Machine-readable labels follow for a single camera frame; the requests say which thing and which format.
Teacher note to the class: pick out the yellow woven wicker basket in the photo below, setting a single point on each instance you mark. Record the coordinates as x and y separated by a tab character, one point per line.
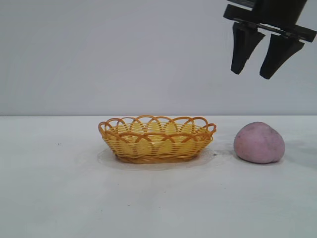
158	148

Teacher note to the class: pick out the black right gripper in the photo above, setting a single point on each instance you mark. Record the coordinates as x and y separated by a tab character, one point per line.
277	12

